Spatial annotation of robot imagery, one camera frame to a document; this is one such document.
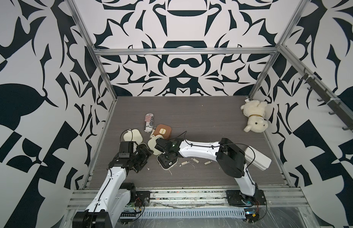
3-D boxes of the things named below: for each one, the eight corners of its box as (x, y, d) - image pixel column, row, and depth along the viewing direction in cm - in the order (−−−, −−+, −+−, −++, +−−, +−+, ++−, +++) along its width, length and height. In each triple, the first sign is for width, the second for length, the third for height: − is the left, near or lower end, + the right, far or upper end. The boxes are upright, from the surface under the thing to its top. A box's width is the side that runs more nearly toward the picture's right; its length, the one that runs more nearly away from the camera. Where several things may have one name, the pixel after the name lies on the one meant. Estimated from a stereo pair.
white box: (240, 156, 91) (243, 153, 87) (245, 148, 95) (249, 144, 90) (262, 173, 85) (267, 169, 81) (268, 163, 88) (272, 160, 84)
